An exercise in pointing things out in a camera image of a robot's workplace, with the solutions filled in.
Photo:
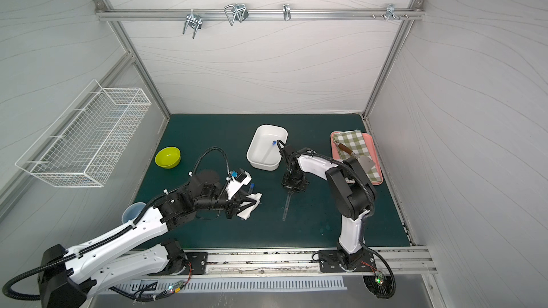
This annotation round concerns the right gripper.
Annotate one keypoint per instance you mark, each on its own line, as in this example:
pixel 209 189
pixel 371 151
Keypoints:
pixel 293 183

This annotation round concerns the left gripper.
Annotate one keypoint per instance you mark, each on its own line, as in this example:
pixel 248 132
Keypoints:
pixel 233 207

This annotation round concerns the white wipe cloth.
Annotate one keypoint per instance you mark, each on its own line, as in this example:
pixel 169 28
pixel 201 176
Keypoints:
pixel 249 205

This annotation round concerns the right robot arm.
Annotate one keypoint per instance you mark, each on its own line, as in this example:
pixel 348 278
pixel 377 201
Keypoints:
pixel 354 196

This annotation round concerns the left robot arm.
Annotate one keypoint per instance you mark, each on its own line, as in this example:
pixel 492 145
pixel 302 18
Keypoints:
pixel 67 277

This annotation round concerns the green table mat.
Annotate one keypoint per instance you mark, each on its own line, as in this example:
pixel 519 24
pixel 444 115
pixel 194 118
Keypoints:
pixel 220 142

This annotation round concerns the white rectangular tray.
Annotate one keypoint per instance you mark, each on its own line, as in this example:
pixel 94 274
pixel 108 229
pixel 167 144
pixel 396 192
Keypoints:
pixel 262 139

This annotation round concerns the green checkered cloth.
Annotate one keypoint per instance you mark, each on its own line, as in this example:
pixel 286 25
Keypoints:
pixel 357 143

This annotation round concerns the pink tray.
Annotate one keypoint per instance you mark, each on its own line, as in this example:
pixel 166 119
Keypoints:
pixel 372 145

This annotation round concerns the green bowl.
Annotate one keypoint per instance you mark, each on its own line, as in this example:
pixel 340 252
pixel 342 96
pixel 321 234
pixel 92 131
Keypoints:
pixel 168 158

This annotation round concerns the clear plastic cup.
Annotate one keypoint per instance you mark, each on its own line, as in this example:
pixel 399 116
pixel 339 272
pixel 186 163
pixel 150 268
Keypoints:
pixel 132 212

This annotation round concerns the white vent strip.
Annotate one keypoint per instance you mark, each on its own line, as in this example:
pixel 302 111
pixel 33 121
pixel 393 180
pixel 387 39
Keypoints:
pixel 234 284

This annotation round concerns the metal hook clamp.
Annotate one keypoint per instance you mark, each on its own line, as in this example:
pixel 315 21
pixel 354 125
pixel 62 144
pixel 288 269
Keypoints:
pixel 390 14
pixel 236 13
pixel 192 23
pixel 286 12

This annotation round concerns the metal spatula wooden handle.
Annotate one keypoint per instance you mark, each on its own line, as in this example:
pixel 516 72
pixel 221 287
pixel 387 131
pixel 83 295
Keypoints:
pixel 366 163

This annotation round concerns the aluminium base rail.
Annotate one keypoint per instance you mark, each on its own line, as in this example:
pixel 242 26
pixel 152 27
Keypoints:
pixel 261 262

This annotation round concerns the white wire basket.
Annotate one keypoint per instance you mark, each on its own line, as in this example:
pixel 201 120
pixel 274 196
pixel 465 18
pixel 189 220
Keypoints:
pixel 81 148

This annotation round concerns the aluminium top rail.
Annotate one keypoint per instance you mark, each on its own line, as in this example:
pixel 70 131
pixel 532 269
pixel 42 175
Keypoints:
pixel 275 14

